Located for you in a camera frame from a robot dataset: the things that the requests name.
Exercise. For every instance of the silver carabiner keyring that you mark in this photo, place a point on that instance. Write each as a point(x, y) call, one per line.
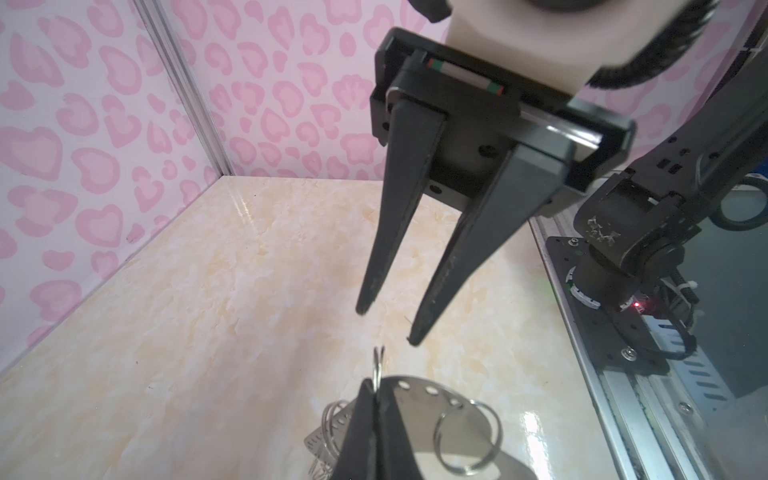
point(452, 436)

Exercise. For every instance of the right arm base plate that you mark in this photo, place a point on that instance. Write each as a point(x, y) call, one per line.
point(633, 339)

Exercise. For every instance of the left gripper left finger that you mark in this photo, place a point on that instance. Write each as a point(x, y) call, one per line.
point(358, 456)

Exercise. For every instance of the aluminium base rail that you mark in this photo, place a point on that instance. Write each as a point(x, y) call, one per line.
point(668, 414)

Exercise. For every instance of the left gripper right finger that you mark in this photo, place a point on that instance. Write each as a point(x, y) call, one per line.
point(394, 457)

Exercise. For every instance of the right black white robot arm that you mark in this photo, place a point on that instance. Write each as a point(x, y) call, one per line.
point(641, 213)

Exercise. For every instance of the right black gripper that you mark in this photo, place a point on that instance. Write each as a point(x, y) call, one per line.
point(448, 119)

